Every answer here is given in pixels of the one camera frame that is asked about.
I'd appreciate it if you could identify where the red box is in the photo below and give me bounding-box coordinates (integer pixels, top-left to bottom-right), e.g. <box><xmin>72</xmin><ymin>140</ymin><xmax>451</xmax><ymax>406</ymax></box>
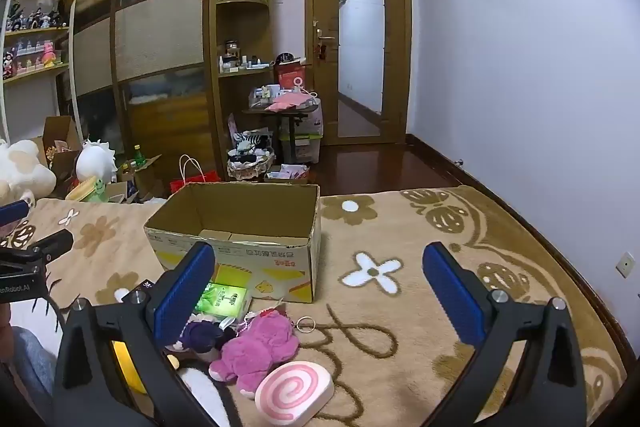
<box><xmin>275</xmin><ymin>59</ymin><xmax>307</xmax><ymax>94</ymax></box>

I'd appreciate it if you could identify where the small cardboard box with packets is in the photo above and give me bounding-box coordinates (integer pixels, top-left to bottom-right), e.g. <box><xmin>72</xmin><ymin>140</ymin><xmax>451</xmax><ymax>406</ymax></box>
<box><xmin>263</xmin><ymin>164</ymin><xmax>311</xmax><ymax>186</ymax></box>

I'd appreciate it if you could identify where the purple-haired plush doll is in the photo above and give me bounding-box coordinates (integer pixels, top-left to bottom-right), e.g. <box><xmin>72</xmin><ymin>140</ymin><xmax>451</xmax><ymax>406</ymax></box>
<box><xmin>165</xmin><ymin>313</ymin><xmax>243</xmax><ymax>356</ymax></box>

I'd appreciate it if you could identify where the lace-trimmed basket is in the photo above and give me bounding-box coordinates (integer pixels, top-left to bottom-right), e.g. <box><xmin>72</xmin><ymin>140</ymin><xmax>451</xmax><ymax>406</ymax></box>
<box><xmin>226</xmin><ymin>151</ymin><xmax>276</xmax><ymax>182</ymax></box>

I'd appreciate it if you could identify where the pink swirl squishy toy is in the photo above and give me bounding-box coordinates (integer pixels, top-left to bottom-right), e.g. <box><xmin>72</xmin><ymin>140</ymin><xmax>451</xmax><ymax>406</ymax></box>
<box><xmin>254</xmin><ymin>361</ymin><xmax>335</xmax><ymax>419</ymax></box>

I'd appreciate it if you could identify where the wooden door with mirror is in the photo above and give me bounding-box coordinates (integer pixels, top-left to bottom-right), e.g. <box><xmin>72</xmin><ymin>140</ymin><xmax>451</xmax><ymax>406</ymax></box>
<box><xmin>305</xmin><ymin>0</ymin><xmax>414</xmax><ymax>146</ymax></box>

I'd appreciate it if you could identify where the brown cardboard box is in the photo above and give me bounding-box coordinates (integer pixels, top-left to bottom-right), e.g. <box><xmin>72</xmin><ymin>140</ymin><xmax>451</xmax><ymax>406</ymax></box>
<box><xmin>42</xmin><ymin>115</ymin><xmax>84</xmax><ymax>182</ymax></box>

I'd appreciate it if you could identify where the wooden wardrobe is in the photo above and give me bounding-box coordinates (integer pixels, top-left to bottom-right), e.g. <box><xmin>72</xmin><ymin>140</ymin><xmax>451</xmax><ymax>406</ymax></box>
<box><xmin>61</xmin><ymin>0</ymin><xmax>275</xmax><ymax>201</ymax></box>

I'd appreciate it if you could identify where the green tissue pack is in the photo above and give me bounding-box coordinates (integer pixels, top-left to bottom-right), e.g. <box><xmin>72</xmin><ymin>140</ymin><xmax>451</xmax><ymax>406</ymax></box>
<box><xmin>194</xmin><ymin>283</ymin><xmax>252</xmax><ymax>319</ymax></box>

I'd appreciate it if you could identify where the green frog toy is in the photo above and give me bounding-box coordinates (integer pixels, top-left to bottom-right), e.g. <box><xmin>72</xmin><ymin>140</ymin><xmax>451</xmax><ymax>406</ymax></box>
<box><xmin>65</xmin><ymin>175</ymin><xmax>109</xmax><ymax>204</ymax></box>

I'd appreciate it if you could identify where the cardboard box with flaps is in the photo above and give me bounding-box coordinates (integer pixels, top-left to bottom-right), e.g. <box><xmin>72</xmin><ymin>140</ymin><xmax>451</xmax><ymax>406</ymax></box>
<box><xmin>117</xmin><ymin>154</ymin><xmax>164</xmax><ymax>204</ymax></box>

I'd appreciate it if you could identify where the pink plush bear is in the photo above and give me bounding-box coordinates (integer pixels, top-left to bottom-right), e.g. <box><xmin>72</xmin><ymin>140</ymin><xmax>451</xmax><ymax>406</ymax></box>
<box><xmin>209</xmin><ymin>308</ymin><xmax>301</xmax><ymax>400</ymax></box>

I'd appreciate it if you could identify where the pink cloth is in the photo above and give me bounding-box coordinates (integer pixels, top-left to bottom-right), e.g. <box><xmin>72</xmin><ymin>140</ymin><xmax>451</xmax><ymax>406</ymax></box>
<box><xmin>265</xmin><ymin>91</ymin><xmax>314</xmax><ymax>113</ymax></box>

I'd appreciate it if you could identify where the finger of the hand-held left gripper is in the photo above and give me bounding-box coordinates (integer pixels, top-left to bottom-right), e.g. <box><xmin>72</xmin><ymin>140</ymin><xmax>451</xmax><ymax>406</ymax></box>
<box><xmin>0</xmin><ymin>229</ymin><xmax>75</xmax><ymax>265</ymax></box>
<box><xmin>0</xmin><ymin>200</ymin><xmax>30</xmax><ymax>224</ymax></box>

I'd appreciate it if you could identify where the large white plush toy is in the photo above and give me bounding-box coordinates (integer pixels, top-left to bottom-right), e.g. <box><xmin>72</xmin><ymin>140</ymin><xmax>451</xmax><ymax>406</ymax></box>
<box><xmin>0</xmin><ymin>139</ymin><xmax>57</xmax><ymax>208</ymax></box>

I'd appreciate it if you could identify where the white shelf with figurines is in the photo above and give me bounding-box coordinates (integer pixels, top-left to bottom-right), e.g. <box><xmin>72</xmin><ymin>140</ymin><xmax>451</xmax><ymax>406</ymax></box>
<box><xmin>0</xmin><ymin>0</ymin><xmax>82</xmax><ymax>145</ymax></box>

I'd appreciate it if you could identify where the small dark table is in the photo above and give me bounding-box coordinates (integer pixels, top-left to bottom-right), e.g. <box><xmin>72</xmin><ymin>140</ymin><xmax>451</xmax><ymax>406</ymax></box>
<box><xmin>242</xmin><ymin>101</ymin><xmax>321</xmax><ymax>164</ymax></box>

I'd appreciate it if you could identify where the person's jeans leg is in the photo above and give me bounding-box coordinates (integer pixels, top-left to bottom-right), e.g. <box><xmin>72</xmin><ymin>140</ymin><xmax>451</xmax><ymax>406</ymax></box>
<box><xmin>9</xmin><ymin>326</ymin><xmax>57</xmax><ymax>405</ymax></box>

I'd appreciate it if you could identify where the white plush with yellow pompoms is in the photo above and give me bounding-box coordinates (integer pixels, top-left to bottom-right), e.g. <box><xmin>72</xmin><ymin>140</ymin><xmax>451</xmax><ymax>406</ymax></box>
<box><xmin>167</xmin><ymin>353</ymin><xmax>225</xmax><ymax>427</ymax></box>

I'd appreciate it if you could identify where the white-haired plush doll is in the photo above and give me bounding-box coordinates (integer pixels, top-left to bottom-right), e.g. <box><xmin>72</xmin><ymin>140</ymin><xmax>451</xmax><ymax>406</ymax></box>
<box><xmin>75</xmin><ymin>137</ymin><xmax>119</xmax><ymax>184</ymax></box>

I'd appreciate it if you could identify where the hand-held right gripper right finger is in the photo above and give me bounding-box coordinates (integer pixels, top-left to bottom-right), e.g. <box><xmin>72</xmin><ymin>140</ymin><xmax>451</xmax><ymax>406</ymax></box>
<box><xmin>421</xmin><ymin>242</ymin><xmax>587</xmax><ymax>427</ymax></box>

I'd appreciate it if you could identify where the clear plastic storage box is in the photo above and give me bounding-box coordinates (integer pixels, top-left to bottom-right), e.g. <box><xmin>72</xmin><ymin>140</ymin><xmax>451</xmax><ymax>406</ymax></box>
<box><xmin>279</xmin><ymin>99</ymin><xmax>324</xmax><ymax>166</ymax></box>

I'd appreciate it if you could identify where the wall socket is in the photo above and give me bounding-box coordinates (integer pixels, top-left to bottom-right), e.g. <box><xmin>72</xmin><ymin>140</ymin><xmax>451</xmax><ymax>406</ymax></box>
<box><xmin>615</xmin><ymin>250</ymin><xmax>637</xmax><ymax>278</ymax></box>

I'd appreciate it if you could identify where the zebra striped plush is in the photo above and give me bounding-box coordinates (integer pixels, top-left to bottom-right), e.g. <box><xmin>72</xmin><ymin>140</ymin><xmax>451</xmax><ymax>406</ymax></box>
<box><xmin>232</xmin><ymin>130</ymin><xmax>274</xmax><ymax>156</ymax></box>

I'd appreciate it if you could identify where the red gift bag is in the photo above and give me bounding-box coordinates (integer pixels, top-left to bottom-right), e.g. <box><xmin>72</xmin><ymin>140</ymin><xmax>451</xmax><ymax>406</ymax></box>
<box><xmin>170</xmin><ymin>154</ymin><xmax>221</xmax><ymax>196</ymax></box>

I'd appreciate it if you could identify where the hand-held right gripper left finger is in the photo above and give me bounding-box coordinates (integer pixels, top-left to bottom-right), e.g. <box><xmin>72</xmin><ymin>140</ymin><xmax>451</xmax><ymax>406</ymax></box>
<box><xmin>52</xmin><ymin>241</ymin><xmax>221</xmax><ymax>427</ymax></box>

